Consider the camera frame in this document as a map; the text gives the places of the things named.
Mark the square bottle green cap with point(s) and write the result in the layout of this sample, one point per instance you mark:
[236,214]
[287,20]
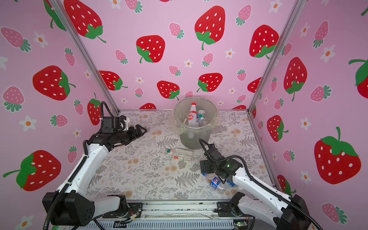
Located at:
[201,118]

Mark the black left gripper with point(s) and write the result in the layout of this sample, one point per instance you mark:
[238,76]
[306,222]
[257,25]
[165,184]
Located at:
[133,136]

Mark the Pepsi label clear bottle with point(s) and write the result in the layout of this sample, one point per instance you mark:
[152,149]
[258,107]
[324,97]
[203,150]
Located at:
[217,185]

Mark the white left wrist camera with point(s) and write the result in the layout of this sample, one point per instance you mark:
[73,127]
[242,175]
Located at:
[124,122]

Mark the clear bottle blue label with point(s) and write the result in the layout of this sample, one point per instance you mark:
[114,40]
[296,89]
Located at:
[231,184]

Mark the clear bottle red cap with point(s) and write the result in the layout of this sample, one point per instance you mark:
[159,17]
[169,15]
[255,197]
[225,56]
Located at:
[192,117]

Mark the clear bottle red green label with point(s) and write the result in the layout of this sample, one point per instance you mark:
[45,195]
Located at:
[179,154]

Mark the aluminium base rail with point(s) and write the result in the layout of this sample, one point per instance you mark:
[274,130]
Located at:
[247,214]

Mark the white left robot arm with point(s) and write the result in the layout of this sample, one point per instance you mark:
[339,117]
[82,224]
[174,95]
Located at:
[68,205]

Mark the grey mesh waste bin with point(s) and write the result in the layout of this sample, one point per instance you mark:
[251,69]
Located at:
[191,140]

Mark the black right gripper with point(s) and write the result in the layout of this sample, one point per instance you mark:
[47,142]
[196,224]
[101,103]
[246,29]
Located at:
[206,166]

